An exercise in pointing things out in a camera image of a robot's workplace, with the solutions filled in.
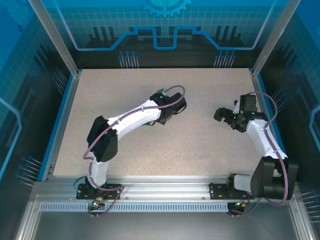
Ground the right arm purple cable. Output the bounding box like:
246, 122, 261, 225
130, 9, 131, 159
231, 91, 291, 219

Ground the slotted grey cable duct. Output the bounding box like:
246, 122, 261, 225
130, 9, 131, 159
38, 202, 230, 213

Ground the aluminium frame post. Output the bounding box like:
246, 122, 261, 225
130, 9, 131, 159
26, 0, 82, 77
251, 0, 302, 77

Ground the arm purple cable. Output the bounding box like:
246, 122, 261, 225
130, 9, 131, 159
83, 84, 186, 219
231, 91, 291, 219

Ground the green paper sheet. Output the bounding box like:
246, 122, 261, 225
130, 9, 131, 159
145, 87, 166, 127

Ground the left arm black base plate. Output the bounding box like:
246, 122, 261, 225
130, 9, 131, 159
76, 183, 123, 201

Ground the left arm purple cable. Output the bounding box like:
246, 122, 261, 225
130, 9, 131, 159
83, 84, 186, 219

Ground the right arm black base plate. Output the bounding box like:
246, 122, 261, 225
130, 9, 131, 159
209, 182, 256, 201

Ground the aluminium mounting rail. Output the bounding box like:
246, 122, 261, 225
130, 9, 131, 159
31, 174, 302, 203

